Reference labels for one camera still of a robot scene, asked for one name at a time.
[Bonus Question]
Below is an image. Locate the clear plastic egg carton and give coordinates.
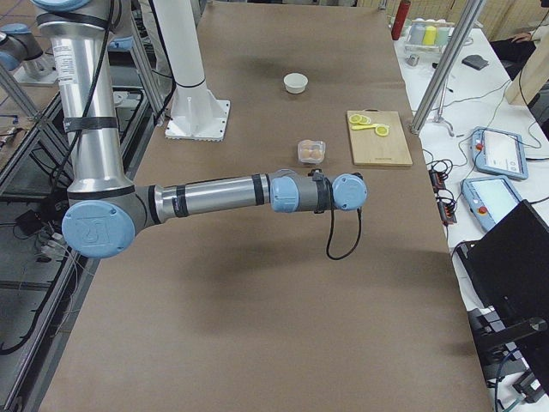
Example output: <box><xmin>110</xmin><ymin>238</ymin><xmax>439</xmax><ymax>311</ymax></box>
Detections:
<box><xmin>297</xmin><ymin>139</ymin><xmax>326</xmax><ymax>165</ymax></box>

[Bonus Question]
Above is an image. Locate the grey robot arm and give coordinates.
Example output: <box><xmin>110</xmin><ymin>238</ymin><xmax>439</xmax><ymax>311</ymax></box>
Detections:
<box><xmin>35</xmin><ymin>1</ymin><xmax>367</xmax><ymax>258</ymax></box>
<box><xmin>1</xmin><ymin>23</ymin><xmax>44</xmax><ymax>71</ymax></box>

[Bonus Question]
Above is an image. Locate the bamboo cutting board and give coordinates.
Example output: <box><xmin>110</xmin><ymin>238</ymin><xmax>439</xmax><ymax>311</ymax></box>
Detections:
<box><xmin>347</xmin><ymin>110</ymin><xmax>413</xmax><ymax>167</ymax></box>

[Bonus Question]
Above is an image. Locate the yellow plastic knife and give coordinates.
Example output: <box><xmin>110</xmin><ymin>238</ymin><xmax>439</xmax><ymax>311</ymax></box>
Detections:
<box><xmin>351</xmin><ymin>124</ymin><xmax>378</xmax><ymax>130</ymax></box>

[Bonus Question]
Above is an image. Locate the white ceramic bowl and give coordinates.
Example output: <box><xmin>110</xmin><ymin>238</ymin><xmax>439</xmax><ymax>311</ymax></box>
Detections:
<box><xmin>283</xmin><ymin>72</ymin><xmax>308</xmax><ymax>94</ymax></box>

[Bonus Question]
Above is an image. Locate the small steel cup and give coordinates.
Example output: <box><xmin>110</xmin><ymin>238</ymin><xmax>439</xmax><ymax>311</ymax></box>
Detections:
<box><xmin>407</xmin><ymin>54</ymin><xmax>419</xmax><ymax>67</ymax></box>

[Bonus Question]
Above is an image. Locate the blue teach pendant near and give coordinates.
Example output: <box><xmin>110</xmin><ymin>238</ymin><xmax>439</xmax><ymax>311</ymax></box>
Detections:
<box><xmin>462</xmin><ymin>175</ymin><xmax>522</xmax><ymax>232</ymax></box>

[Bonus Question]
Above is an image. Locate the blue teach pendant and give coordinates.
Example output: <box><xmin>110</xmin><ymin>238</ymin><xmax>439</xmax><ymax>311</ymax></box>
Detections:
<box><xmin>471</xmin><ymin>127</ymin><xmax>528</xmax><ymax>180</ymax></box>
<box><xmin>462</xmin><ymin>175</ymin><xmax>522</xmax><ymax>232</ymax></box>

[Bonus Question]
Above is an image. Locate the blue teach pendant far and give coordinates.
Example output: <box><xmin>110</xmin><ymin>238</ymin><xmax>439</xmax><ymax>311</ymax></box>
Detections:
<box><xmin>471</xmin><ymin>127</ymin><xmax>528</xmax><ymax>180</ymax></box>

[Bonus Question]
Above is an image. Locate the yellow cup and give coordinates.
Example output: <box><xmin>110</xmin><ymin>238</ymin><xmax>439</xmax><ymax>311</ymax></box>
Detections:
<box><xmin>422</xmin><ymin>26</ymin><xmax>437</xmax><ymax>46</ymax></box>

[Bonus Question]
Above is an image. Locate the red cylinder bottle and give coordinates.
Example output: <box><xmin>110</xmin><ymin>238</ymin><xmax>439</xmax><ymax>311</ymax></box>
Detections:
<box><xmin>391</xmin><ymin>0</ymin><xmax>412</xmax><ymax>40</ymax></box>

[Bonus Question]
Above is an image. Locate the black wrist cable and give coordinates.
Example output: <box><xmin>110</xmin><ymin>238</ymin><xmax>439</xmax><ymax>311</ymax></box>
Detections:
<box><xmin>309</xmin><ymin>169</ymin><xmax>365</xmax><ymax>261</ymax></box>

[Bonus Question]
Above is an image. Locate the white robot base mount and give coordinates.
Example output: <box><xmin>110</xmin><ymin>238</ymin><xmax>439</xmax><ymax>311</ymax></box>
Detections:
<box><xmin>151</xmin><ymin>1</ymin><xmax>231</xmax><ymax>142</ymax></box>

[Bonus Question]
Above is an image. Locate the aluminium frame post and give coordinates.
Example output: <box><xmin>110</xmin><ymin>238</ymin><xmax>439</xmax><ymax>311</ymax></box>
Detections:
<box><xmin>410</xmin><ymin>0</ymin><xmax>486</xmax><ymax>135</ymax></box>

